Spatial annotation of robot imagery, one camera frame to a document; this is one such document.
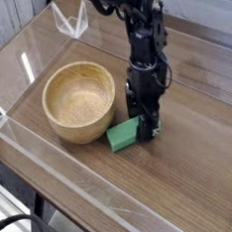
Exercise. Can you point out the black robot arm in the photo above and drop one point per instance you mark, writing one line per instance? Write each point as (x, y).
(144, 23)

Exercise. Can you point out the green rectangular block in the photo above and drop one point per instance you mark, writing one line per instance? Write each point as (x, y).
(123, 135)

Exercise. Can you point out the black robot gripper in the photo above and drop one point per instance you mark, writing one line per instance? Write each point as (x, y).
(144, 87)

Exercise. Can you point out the clear acrylic tray wall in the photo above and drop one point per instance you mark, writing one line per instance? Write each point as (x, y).
(89, 200)

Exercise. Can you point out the light brown wooden bowl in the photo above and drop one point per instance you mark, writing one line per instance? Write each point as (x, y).
(78, 100)

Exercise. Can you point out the clear acrylic corner bracket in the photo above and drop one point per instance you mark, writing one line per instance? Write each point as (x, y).
(73, 27)

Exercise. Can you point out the black table leg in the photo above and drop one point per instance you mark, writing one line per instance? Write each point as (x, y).
(39, 205)

